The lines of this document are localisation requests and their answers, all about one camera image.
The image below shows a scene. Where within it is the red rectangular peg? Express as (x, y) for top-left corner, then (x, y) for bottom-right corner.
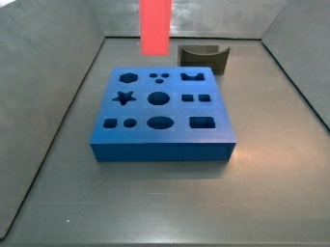
(139, 0), (171, 56)

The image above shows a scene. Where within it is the blue shape-sorter block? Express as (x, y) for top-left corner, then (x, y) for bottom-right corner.
(91, 67), (236, 162)

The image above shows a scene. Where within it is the dark grey curved holder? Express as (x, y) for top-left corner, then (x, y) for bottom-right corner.
(178, 45), (231, 75)

